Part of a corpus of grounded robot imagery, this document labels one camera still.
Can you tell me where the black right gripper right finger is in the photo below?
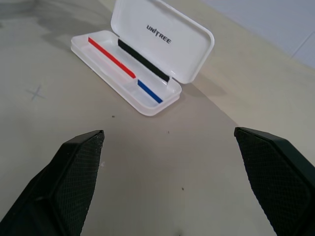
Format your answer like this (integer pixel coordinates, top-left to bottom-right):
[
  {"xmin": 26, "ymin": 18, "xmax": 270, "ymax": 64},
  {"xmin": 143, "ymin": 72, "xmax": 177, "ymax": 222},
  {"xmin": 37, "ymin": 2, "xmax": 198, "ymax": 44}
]
[{"xmin": 234, "ymin": 126, "xmax": 315, "ymax": 236}]

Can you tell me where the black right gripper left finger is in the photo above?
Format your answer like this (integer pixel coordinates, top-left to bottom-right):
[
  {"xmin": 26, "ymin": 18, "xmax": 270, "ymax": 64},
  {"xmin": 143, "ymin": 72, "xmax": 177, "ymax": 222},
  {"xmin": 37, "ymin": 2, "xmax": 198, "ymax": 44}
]
[{"xmin": 0, "ymin": 129, "xmax": 105, "ymax": 236}]

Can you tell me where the white plastic case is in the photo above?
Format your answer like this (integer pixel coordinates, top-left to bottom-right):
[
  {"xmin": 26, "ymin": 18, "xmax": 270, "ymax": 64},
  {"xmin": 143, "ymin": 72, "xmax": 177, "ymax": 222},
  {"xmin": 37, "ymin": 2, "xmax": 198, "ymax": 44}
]
[{"xmin": 70, "ymin": 0, "xmax": 215, "ymax": 117}]

